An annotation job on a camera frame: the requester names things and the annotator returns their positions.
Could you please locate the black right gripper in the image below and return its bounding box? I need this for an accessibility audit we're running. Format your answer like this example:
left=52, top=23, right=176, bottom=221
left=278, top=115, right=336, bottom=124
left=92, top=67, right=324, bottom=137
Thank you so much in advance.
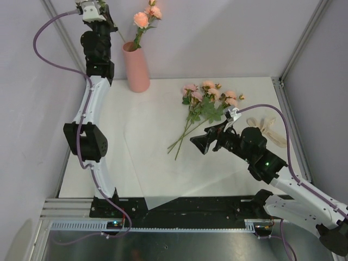
left=190, top=120, right=253, bottom=163

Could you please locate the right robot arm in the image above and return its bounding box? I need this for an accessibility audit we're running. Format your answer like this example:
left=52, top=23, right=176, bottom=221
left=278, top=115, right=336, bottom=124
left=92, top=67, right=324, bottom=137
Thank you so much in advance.
left=190, top=123, right=347, bottom=257

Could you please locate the white slotted cable duct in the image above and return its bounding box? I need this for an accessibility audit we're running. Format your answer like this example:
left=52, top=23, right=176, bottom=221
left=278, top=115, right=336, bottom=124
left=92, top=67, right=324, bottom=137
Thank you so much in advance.
left=50, top=219, right=275, bottom=233

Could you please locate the aluminium frame post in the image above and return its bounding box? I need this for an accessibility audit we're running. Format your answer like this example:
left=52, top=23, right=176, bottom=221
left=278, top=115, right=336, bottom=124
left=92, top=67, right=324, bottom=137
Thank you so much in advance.
left=40, top=0, right=85, bottom=72
left=278, top=0, right=332, bottom=83

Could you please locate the right aluminium frame post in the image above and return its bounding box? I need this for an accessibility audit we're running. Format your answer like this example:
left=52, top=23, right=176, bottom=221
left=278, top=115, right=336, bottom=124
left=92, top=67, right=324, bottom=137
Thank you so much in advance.
left=278, top=0, right=332, bottom=83

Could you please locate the cream printed ribbon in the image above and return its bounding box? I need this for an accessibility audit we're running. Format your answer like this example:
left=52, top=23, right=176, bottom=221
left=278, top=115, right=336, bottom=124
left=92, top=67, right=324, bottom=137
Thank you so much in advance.
left=246, top=117, right=287, bottom=148

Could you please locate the pink cylindrical vase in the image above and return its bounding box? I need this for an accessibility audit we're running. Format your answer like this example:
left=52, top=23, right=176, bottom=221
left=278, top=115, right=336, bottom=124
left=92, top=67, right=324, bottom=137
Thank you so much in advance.
left=122, top=42, right=150, bottom=92

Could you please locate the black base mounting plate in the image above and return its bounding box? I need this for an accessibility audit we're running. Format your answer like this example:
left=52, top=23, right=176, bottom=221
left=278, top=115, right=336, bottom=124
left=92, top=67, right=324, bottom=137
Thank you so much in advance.
left=89, top=196, right=272, bottom=228

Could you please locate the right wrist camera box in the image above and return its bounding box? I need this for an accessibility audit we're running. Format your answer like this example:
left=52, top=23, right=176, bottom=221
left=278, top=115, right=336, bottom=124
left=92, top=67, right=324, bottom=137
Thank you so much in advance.
left=223, top=105, right=241, bottom=129

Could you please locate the white wrapping paper sheet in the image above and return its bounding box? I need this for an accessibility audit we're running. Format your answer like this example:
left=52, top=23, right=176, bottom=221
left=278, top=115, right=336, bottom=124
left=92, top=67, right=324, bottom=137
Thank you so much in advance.
left=119, top=81, right=272, bottom=210

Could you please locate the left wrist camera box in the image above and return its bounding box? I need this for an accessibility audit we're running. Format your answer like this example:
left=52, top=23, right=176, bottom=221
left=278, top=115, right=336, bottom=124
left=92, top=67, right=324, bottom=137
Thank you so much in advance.
left=79, top=1, right=106, bottom=23

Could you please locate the peach rose stem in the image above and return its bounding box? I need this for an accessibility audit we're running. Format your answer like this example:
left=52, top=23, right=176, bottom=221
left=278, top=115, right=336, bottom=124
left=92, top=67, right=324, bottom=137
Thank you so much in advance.
left=132, top=0, right=163, bottom=51
left=219, top=91, right=245, bottom=108
left=174, top=81, right=224, bottom=157

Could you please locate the aluminium front rail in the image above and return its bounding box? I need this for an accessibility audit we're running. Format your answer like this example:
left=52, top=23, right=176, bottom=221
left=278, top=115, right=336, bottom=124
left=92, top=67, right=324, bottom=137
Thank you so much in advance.
left=40, top=198, right=92, bottom=219

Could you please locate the left aluminium frame post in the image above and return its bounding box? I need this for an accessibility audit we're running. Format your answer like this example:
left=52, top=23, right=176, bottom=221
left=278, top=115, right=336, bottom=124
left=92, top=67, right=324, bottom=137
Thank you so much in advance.
left=40, top=0, right=85, bottom=72

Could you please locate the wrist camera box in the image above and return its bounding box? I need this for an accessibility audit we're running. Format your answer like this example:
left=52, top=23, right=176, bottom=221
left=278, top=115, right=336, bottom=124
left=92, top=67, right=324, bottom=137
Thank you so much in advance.
left=223, top=105, right=241, bottom=129
left=79, top=1, right=106, bottom=23

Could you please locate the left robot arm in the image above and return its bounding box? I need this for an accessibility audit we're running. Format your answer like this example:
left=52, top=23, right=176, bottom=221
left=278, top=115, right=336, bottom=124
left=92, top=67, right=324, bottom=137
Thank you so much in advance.
left=63, top=1, right=120, bottom=218

